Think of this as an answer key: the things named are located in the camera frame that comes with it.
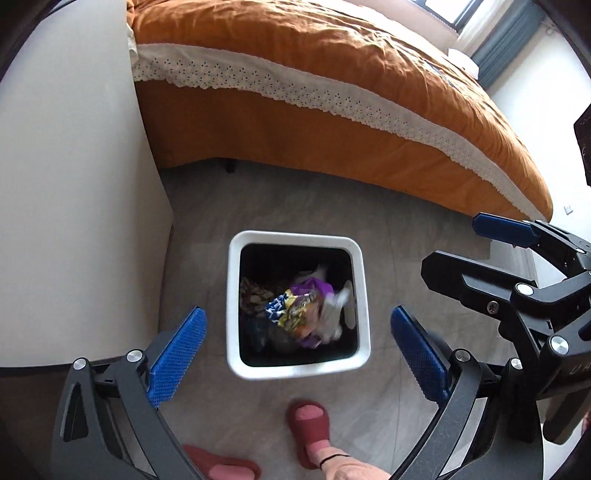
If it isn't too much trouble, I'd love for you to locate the black screen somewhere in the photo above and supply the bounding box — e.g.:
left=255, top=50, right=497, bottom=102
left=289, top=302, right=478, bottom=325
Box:
left=574, top=104, right=591, bottom=188

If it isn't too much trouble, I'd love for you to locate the purple snack packet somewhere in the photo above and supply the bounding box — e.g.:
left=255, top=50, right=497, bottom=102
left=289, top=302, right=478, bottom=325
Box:
left=265, top=276, right=335, bottom=348

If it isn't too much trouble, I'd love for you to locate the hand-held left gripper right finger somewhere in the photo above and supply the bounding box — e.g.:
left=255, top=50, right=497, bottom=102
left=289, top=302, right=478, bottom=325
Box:
left=390, top=305, right=546, bottom=480

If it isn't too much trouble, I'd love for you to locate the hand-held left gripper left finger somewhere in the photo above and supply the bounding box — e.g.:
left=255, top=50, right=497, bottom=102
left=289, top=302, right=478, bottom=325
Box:
left=50, top=307, right=208, bottom=480

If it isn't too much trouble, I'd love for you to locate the person's right leg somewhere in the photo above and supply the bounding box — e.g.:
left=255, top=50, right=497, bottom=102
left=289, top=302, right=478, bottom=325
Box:
left=318, top=442, right=394, bottom=480

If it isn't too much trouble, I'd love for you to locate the grey blue curtain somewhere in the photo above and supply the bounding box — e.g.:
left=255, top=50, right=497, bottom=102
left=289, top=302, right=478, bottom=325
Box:
left=471, top=0, right=549, bottom=87

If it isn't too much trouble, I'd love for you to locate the window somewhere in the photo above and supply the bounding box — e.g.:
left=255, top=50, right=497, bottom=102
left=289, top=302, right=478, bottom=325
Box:
left=411, top=0, right=491, bottom=34

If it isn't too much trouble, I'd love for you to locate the white paper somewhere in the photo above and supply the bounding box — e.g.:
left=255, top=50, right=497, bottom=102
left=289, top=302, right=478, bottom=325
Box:
left=321, top=279, right=357, bottom=340

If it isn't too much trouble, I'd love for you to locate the white square trash bin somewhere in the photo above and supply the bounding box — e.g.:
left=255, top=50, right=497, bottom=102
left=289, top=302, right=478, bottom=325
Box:
left=226, top=230, right=371, bottom=380

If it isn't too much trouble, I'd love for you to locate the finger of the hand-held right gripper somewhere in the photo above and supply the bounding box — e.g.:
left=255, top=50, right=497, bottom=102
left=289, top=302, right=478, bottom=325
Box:
left=473, top=212, right=591, bottom=278
left=421, top=250, right=539, bottom=320

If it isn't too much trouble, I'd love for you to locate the white nightstand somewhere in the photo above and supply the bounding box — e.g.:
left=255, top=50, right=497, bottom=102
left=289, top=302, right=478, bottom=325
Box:
left=0, top=14, right=175, bottom=367

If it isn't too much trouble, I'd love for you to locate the white pillow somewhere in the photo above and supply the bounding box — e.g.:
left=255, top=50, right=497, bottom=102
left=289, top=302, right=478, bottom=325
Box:
left=447, top=47, right=480, bottom=78

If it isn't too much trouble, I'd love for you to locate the red slipper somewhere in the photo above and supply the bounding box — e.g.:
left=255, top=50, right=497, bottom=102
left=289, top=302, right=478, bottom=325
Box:
left=287, top=401, right=331, bottom=470
left=183, top=444, right=262, bottom=480

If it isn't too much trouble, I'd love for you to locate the bed with orange cover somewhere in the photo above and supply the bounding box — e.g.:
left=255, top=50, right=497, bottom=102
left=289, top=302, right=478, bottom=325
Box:
left=127, top=0, right=555, bottom=223

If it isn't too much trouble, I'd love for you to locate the orange bed base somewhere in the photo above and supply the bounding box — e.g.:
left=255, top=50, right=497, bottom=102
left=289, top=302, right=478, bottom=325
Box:
left=135, top=78, right=527, bottom=217

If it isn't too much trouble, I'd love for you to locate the brown patterned wrapper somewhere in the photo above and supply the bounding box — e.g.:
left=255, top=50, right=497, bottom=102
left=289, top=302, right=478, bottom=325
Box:
left=241, top=278, right=275, bottom=317

